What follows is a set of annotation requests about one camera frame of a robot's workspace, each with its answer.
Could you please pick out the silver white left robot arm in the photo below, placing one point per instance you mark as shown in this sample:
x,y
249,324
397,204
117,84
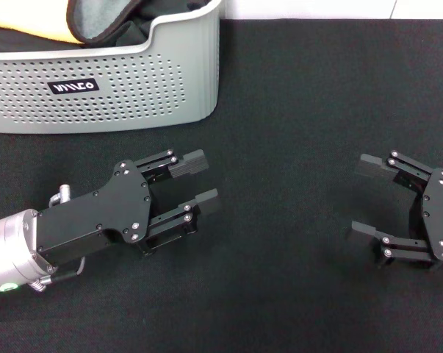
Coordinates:
x,y
8,250

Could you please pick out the grey perforated plastic storage box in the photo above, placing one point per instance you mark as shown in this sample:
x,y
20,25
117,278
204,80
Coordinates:
x,y
151,92

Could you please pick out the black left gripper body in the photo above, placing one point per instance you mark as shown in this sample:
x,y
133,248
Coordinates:
x,y
96,217

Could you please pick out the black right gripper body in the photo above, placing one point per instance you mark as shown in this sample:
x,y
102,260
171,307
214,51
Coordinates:
x,y
441,213

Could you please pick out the dark grey cloth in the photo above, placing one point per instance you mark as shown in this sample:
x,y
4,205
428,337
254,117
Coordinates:
x,y
129,33

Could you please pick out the black tablecloth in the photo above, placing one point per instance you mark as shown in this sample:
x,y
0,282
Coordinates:
x,y
280,110

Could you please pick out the yellow grey towel black trim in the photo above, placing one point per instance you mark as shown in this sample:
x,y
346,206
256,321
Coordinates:
x,y
96,22

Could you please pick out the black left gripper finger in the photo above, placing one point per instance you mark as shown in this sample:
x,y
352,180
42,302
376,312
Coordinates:
x,y
208,202
191,163

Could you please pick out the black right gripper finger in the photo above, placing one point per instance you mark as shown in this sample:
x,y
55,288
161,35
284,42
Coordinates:
x,y
362,235
371,165

